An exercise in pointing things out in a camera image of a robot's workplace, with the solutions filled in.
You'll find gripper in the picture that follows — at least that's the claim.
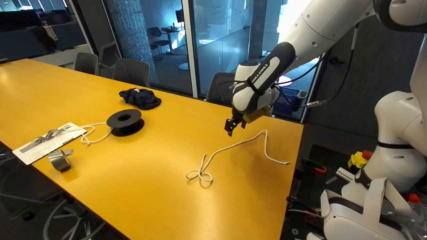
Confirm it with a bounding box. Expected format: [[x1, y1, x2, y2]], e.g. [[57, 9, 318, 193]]
[[225, 109, 247, 137]]

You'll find grey chair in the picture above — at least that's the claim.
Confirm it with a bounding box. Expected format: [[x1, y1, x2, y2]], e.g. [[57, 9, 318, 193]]
[[98, 40, 121, 79], [112, 58, 151, 88], [74, 52, 99, 76], [205, 72, 237, 108]]

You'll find blue bin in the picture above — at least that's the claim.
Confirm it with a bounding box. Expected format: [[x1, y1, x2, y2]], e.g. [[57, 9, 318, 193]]
[[273, 87, 301, 116]]

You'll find dark blue cloth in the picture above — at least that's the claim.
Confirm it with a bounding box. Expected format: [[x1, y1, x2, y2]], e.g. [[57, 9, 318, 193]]
[[119, 88, 162, 111]]

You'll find round white table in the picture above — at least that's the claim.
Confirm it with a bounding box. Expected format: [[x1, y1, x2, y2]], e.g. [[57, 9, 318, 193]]
[[161, 26, 190, 71]]

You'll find black spool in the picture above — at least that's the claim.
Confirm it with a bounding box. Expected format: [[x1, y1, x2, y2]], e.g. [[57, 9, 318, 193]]
[[106, 109, 145, 137]]

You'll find dark office chair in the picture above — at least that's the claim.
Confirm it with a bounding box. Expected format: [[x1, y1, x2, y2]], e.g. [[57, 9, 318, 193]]
[[147, 27, 172, 61]]

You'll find aluminium bar piece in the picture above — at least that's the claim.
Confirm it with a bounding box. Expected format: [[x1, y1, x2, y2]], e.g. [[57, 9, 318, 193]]
[[336, 167, 355, 182]]

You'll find yellow bottle with red cap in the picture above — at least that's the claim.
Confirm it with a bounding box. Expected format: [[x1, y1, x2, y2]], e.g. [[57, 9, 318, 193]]
[[348, 150, 374, 169]]

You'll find silver tape strip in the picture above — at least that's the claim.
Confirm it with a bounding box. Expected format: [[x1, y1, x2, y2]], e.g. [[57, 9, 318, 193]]
[[33, 126, 71, 145]]

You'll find white paper sheet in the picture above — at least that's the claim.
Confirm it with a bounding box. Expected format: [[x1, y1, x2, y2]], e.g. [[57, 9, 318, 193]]
[[12, 122, 87, 166]]

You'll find office chair base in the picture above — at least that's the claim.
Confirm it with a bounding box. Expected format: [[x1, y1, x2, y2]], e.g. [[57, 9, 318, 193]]
[[0, 185, 108, 240]]

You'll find long white rope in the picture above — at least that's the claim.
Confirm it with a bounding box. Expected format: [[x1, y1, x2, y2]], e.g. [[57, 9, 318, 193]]
[[186, 129, 290, 183]]

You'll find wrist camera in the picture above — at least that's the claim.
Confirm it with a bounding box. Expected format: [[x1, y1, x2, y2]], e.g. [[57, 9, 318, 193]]
[[243, 105, 273, 125]]

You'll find short white string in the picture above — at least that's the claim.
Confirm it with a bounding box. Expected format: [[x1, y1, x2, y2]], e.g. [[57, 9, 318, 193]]
[[79, 122, 114, 146]]

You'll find silver duct tape roll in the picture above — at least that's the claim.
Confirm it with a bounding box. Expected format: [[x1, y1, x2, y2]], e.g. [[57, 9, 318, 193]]
[[48, 149, 74, 173]]

